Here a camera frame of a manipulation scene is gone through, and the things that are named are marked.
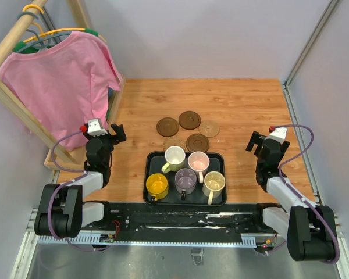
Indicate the pink t-shirt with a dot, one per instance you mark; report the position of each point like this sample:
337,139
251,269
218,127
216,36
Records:
65,86

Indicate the yellow green clothes hanger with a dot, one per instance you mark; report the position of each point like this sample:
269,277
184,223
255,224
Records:
80,18

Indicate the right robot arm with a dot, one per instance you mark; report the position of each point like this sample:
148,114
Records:
309,229

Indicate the pink mug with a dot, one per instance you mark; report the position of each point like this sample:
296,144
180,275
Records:
199,162

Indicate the wooden clothes rack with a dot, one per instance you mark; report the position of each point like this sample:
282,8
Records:
76,157

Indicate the yellow mug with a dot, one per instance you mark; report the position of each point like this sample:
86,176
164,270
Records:
157,186

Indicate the cream mug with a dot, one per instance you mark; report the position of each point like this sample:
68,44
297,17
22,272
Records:
214,183

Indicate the black plastic tray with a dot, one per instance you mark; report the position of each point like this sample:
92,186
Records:
155,161

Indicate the white mug green handle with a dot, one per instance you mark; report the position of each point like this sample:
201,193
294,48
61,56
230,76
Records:
175,157

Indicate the purple mug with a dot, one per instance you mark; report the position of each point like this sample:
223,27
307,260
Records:
185,182

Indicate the grey clothes hanger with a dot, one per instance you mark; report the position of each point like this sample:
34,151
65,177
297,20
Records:
40,42

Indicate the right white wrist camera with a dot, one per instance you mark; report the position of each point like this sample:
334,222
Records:
278,134

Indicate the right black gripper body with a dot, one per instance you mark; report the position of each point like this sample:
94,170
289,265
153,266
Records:
257,150

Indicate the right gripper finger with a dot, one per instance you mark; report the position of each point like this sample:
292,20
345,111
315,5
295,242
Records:
256,137
250,145

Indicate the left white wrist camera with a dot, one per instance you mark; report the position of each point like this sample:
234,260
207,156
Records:
93,128

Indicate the woven rattan coaster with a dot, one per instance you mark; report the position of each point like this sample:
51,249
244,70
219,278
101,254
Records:
209,128
174,141

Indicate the aluminium frame post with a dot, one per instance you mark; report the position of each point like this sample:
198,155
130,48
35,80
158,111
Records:
320,26

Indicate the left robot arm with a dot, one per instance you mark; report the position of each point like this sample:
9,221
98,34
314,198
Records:
62,211

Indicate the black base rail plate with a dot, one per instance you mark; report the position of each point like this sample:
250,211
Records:
180,224

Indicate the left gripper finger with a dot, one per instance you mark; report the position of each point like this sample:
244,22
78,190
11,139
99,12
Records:
122,137
117,129

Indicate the brown wooden coaster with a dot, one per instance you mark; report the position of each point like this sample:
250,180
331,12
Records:
189,120
167,127
197,142

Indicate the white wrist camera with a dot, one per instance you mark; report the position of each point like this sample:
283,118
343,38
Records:
278,134
93,128

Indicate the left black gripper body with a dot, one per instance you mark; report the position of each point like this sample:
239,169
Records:
109,140

